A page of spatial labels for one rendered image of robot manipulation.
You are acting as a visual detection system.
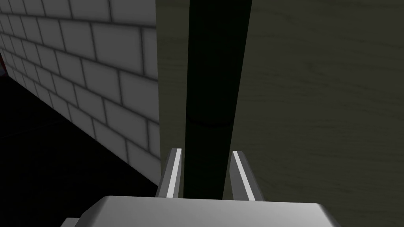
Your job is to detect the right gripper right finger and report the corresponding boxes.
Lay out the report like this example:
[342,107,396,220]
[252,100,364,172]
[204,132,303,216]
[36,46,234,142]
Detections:
[229,151,264,202]

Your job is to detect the olive grey door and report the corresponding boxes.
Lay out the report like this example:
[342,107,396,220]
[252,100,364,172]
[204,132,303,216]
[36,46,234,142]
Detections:
[155,0,404,227]

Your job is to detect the black bar handle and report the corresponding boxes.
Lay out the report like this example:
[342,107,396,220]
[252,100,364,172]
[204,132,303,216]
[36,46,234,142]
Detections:
[183,0,253,200]

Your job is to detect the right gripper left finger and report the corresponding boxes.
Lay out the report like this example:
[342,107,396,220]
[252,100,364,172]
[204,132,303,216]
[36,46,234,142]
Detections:
[155,148,183,199]

